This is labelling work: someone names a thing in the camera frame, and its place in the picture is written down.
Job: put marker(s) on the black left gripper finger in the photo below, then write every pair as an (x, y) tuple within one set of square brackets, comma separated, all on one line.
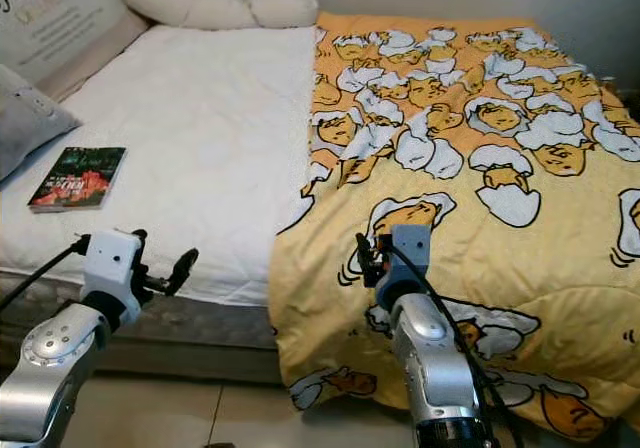
[(185, 265)]

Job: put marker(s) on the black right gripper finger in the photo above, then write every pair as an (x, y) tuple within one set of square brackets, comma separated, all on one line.
[(362, 250)]

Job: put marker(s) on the green and red book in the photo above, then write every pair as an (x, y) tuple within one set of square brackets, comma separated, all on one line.
[(80, 178)]

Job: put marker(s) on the yellow egg-print blanket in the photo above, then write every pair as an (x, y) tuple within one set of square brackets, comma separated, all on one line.
[(460, 118)]

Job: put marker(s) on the grey square pillow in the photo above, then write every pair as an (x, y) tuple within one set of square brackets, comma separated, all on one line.
[(25, 118)]

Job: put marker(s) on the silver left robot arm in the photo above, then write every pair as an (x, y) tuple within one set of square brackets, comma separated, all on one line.
[(60, 368)]

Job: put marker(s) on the white quilted mattress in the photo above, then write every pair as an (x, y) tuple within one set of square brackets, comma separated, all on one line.
[(210, 138)]

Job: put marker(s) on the beige cushion with lettering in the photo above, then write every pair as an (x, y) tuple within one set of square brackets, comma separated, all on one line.
[(60, 18)]

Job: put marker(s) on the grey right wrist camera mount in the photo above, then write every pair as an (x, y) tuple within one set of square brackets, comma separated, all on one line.
[(405, 253)]

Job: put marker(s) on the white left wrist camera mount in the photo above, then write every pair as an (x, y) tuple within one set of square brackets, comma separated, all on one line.
[(112, 263)]

